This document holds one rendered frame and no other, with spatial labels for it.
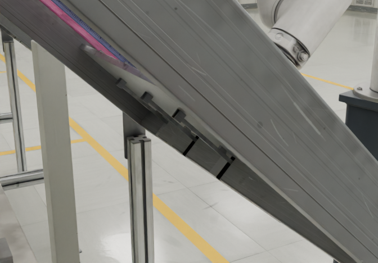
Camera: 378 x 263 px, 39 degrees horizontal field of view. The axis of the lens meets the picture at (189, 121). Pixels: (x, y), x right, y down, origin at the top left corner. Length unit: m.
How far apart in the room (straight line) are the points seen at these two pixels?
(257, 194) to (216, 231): 1.33
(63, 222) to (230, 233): 0.84
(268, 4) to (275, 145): 0.69
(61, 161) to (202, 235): 0.86
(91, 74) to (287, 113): 0.70
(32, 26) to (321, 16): 0.49
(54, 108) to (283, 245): 1.06
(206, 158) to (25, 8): 0.39
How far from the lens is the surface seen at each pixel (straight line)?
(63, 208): 1.37
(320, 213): 0.38
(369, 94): 1.22
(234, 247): 1.97
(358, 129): 1.25
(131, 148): 1.10
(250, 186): 0.75
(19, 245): 0.79
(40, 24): 0.96
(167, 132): 0.96
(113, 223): 2.14
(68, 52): 0.98
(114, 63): 0.82
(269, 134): 0.33
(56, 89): 1.27
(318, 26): 0.94
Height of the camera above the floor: 1.01
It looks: 18 degrees down
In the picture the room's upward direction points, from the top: straight up
